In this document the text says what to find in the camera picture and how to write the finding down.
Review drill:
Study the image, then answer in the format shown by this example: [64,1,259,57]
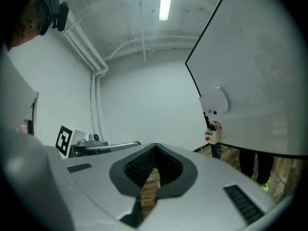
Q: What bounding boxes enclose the black floor cable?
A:
[273,167,291,201]

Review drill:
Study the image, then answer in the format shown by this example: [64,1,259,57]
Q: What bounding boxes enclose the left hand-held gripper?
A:
[55,125,141,159]

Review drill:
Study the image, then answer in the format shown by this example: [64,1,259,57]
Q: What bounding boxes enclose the white curved desk panel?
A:
[0,43,39,136]

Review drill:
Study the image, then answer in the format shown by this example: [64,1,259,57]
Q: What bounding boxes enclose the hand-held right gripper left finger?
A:
[63,143,157,221]

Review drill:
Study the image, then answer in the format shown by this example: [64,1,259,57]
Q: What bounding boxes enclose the white divided organizer tray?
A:
[204,126,222,144]

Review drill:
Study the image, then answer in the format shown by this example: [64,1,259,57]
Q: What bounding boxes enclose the long ceiling light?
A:
[158,0,174,22]

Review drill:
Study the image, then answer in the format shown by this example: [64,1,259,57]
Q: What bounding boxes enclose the person's head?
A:
[4,0,61,51]

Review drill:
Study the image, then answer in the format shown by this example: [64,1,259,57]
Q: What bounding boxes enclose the large white board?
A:
[184,0,308,156]

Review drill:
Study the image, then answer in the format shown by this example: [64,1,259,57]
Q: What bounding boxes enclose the blue hanging cloth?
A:
[211,142,224,159]

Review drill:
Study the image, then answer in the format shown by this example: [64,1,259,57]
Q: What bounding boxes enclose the white wall pipes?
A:
[60,19,200,143]

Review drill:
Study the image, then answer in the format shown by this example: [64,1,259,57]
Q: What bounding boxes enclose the white paper sheet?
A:
[199,87,229,116]

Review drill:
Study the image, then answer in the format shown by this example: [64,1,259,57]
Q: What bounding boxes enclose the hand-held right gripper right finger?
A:
[141,143,277,229]

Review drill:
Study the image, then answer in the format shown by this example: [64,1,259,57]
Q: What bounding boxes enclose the black head-mounted camera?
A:
[51,1,70,32]

